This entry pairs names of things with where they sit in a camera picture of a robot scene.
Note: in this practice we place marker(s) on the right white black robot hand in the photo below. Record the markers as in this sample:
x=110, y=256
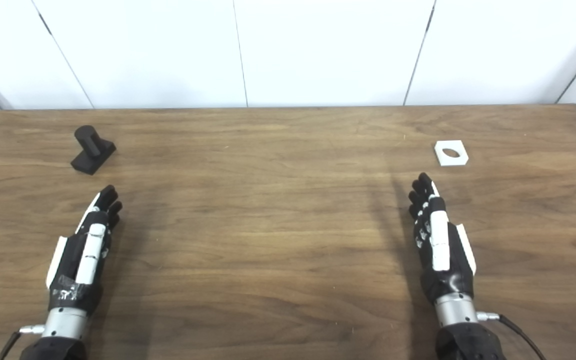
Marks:
x=440, y=250

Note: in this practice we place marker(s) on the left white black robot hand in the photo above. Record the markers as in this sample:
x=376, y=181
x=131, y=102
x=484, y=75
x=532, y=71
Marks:
x=79, y=260

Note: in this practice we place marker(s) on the white square piece with hole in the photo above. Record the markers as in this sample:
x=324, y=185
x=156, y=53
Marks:
x=443, y=157

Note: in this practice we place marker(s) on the black peg with square base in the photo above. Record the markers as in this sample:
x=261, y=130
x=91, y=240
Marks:
x=90, y=150

